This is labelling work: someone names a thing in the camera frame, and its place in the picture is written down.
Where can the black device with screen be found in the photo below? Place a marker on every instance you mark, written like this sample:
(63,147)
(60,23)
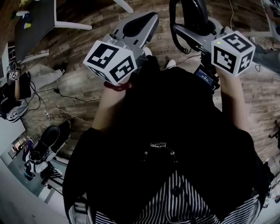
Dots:
(205,77)

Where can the person's white shoe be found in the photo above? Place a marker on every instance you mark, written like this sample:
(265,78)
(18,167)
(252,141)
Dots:
(170,64)
(148,51)

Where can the yellow object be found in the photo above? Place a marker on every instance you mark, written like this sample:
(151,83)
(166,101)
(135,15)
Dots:
(23,3)

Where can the black telephone handset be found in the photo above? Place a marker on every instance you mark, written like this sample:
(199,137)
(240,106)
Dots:
(195,15)

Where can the white object with blue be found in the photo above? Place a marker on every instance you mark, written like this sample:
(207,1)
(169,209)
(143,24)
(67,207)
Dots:
(22,14)

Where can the person's right forearm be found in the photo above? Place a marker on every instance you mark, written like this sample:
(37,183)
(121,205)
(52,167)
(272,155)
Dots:
(234,100)

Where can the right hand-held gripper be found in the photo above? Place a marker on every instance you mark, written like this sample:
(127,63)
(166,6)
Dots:
(229,52)

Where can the black and white striped shirt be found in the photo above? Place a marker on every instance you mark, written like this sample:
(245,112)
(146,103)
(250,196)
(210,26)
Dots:
(175,201)

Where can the person's white left shoe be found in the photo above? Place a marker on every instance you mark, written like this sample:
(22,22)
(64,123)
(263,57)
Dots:
(148,51)

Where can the white desk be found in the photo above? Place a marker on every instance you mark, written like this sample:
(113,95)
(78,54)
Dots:
(19,197)

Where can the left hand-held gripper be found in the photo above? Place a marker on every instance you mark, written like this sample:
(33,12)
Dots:
(109,59)

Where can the dark grey table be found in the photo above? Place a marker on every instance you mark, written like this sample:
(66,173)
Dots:
(35,28)

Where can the small yellow-green object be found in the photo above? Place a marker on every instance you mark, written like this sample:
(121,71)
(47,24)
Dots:
(27,25)

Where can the person's black top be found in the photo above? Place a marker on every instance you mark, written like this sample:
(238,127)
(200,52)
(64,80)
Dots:
(166,122)

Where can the person's white right shoe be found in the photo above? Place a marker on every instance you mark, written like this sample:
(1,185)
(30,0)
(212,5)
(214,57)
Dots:
(170,64)

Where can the black chair base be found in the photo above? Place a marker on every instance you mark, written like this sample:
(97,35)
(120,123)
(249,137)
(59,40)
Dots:
(276,131)

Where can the white table leg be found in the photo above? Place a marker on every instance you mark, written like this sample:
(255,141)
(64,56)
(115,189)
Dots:
(124,5)

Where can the white table frame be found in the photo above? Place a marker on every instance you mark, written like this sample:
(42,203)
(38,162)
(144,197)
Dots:
(271,19)

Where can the white power strip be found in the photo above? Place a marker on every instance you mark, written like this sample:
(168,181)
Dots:
(46,112)

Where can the person's left forearm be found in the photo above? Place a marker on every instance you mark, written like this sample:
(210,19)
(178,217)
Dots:
(109,105)

